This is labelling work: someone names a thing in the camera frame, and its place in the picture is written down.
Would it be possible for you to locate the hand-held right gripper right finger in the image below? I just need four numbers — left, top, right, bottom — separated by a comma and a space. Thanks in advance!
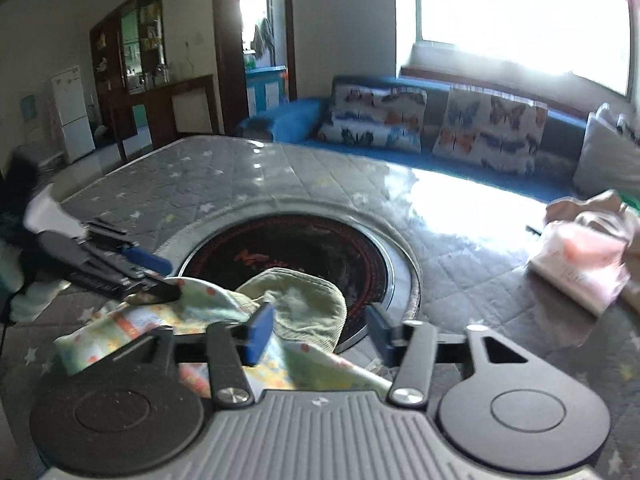
366, 304, 548, 407

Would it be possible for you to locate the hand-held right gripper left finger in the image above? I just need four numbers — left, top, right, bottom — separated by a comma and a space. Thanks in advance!
107, 303, 276, 407

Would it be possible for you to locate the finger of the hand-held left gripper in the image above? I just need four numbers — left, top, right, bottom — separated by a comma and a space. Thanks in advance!
65, 269, 182, 307
86, 217, 174, 277

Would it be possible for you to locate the green printed child garment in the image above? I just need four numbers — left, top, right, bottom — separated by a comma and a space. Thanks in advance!
54, 267, 394, 402

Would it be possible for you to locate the white refrigerator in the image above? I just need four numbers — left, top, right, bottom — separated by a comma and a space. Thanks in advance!
49, 64, 97, 164

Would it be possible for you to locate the grey quilted star table cover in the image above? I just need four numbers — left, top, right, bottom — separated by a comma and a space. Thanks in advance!
0, 135, 640, 461

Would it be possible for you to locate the dark wooden counter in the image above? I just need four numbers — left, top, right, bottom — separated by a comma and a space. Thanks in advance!
106, 73, 224, 162

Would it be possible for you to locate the dark wooden display cabinet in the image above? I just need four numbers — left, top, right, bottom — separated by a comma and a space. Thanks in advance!
89, 0, 169, 137

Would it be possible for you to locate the blue sofa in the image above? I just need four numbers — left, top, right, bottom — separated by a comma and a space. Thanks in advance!
237, 76, 592, 202

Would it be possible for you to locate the blue cabinet behind doorway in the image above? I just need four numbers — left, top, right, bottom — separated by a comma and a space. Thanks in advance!
244, 64, 289, 117

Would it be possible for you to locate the pink folded garment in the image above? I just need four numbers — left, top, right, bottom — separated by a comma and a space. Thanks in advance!
529, 210, 632, 317

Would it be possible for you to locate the butterfly print cushion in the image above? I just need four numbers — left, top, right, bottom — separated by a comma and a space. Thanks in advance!
317, 83, 429, 154
432, 85, 549, 177

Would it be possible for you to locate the beige garment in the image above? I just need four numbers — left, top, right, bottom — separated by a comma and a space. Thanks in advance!
544, 188, 640, 261

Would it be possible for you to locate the grey pillow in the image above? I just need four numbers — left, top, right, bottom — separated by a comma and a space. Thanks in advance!
572, 102, 640, 200

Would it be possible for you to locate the bright window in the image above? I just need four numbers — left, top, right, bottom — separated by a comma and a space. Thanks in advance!
394, 0, 632, 97

